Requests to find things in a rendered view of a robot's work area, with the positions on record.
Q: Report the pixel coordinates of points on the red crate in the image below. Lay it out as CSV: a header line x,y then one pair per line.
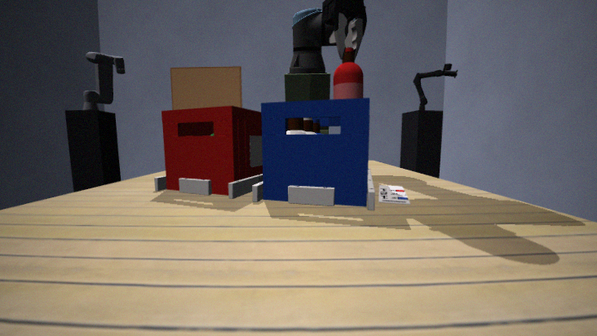
x,y
234,152

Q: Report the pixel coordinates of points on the white bottle with grey label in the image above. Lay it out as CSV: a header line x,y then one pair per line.
x,y
295,127
308,126

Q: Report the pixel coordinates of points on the white paper pick list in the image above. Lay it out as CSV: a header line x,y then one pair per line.
x,y
393,194

